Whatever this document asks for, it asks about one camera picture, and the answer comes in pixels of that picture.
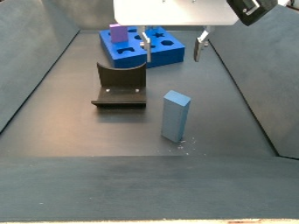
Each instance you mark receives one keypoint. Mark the black-padded gripper finger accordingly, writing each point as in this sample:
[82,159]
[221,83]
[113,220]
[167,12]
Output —
[201,41]

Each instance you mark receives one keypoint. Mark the blue shape sorter board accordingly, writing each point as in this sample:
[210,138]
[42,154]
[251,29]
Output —
[129,54]

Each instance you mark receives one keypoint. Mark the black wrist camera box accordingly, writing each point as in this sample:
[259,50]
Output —
[251,10]

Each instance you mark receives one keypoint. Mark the light blue rectangular block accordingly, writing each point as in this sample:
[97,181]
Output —
[175,111]

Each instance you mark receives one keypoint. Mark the black curved stand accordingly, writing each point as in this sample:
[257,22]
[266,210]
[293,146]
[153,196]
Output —
[122,87]

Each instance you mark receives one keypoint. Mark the white gripper body plate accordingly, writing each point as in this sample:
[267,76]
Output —
[174,12]

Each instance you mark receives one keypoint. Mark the purple rectangular block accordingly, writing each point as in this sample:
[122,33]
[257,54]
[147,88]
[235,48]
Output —
[118,33]

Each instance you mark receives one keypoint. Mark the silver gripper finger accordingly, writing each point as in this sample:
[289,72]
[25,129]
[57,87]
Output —
[146,42]

